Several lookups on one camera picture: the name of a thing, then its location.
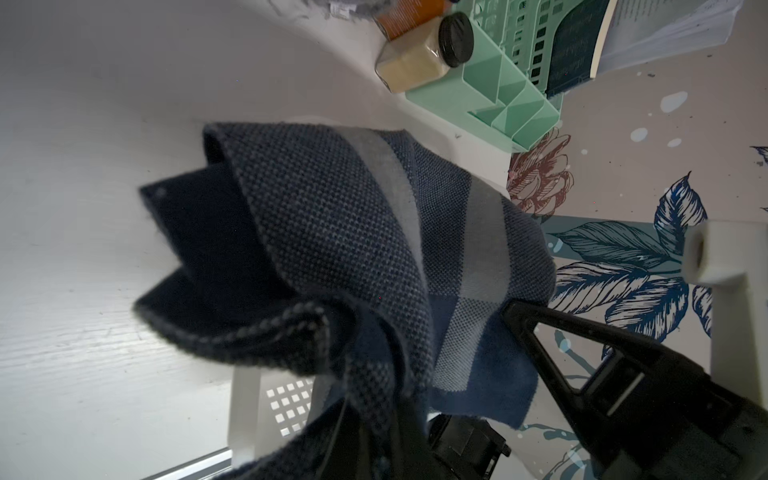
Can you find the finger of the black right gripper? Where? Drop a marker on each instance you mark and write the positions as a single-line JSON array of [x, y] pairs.
[[558, 354]]

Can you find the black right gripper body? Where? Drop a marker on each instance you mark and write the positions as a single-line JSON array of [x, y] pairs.
[[710, 434]]

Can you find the navy plaid scarf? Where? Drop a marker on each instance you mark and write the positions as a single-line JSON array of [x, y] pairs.
[[363, 260]]

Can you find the grey scarf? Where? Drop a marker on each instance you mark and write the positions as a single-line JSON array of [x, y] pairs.
[[358, 9]]

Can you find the white plastic basket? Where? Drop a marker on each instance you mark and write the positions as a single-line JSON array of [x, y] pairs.
[[729, 258]]

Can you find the mint green file organizer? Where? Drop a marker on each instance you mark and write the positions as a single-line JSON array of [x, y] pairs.
[[499, 95]]

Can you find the dark blue book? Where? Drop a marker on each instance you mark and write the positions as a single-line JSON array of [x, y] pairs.
[[578, 44]]

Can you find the beige spice jar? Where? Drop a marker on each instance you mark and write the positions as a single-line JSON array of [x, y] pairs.
[[426, 53]]

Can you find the orange spice jar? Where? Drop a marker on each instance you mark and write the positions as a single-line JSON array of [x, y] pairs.
[[407, 15]]

